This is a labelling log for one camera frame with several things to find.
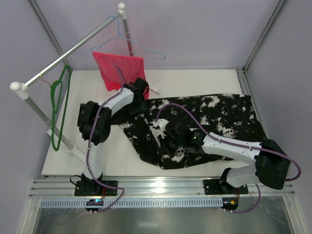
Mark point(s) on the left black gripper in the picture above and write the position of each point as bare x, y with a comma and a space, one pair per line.
137, 107

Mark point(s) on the perforated cable duct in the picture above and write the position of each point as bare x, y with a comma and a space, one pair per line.
132, 202

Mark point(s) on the silver white clothes rack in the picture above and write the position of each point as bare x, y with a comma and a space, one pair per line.
70, 149

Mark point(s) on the black white tie-dye trousers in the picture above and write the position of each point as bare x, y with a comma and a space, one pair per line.
228, 115

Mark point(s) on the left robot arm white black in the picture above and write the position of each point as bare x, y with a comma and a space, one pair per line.
94, 123

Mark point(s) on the blue wire hanger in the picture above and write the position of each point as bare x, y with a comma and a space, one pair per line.
129, 42

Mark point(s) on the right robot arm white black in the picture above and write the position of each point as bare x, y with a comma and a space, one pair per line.
264, 160

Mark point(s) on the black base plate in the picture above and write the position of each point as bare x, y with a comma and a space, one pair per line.
91, 188
213, 187

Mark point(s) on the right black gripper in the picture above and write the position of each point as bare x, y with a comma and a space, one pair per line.
168, 136

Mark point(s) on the aluminium front rail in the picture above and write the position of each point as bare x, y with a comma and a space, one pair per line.
134, 186

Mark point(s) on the red cloth towel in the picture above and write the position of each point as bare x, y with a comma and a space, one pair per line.
116, 70

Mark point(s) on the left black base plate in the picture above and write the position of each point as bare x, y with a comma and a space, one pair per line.
91, 188

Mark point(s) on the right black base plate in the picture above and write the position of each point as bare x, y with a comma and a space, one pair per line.
213, 187

